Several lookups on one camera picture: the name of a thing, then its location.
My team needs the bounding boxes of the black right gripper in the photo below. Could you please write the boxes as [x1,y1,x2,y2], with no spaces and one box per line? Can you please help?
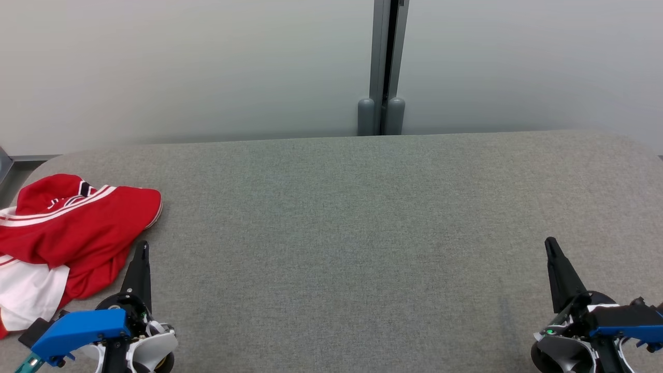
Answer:
[539,237,617,338]

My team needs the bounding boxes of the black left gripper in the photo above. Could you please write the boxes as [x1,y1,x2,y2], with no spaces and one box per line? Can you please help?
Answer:
[96,240,156,336]

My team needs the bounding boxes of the red shorts with white band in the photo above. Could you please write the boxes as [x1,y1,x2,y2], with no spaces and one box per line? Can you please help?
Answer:
[52,241,141,311]

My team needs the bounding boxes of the red white basketball jersey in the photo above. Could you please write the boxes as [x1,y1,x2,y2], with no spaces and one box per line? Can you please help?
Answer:
[0,174,163,340]

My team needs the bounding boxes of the left camera cable teal plug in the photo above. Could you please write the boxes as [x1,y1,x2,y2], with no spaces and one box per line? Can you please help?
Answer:
[15,353,45,373]

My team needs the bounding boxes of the grey metal partition post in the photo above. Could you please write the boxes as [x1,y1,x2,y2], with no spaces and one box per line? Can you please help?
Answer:
[369,0,410,136]

